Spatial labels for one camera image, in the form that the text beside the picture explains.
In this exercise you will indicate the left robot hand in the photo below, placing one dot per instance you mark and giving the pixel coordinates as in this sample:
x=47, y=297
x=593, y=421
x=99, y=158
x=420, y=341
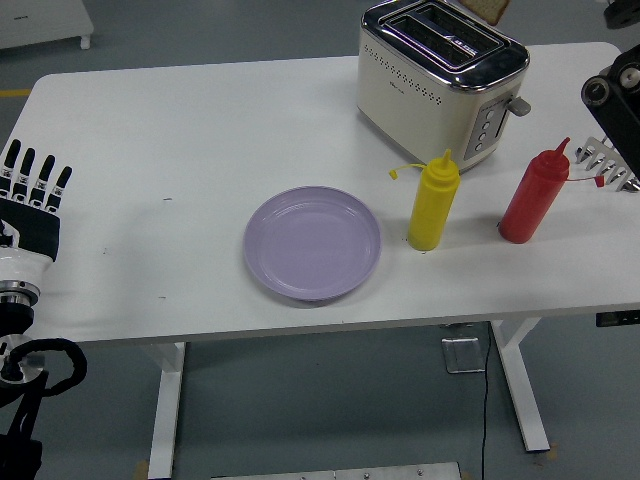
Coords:
x=30, y=230

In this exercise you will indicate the purple plate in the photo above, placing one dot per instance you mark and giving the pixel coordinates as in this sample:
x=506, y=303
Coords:
x=312, y=245

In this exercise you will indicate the cream and chrome toaster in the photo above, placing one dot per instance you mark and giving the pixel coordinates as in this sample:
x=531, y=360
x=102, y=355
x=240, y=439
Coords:
x=410, y=100

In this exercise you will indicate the slice of bread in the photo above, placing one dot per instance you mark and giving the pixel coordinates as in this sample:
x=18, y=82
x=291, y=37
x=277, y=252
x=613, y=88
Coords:
x=487, y=9

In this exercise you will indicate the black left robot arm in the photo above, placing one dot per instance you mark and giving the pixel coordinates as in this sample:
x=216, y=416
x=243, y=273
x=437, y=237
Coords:
x=15, y=320

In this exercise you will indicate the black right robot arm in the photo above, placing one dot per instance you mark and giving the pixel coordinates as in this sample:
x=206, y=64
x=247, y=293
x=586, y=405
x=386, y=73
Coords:
x=615, y=110

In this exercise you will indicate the small metal floor plate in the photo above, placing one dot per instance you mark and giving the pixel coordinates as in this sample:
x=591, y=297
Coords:
x=462, y=356

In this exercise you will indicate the white cabinet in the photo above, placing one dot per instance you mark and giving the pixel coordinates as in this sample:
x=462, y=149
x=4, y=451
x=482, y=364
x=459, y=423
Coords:
x=40, y=20

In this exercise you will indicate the white table leg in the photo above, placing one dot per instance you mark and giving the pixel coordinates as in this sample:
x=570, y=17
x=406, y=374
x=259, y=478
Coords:
x=525, y=400
x=165, y=410

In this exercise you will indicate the yellow squeeze bottle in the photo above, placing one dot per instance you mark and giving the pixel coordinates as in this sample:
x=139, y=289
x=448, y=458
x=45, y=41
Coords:
x=430, y=210

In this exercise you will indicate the red squeeze bottle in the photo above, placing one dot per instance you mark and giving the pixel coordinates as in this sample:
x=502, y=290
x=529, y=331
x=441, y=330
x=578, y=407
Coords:
x=530, y=205

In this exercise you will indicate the metal toast rack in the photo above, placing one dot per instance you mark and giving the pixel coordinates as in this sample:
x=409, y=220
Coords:
x=600, y=161

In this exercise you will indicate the black table control panel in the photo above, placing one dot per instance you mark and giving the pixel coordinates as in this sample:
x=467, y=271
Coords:
x=620, y=318

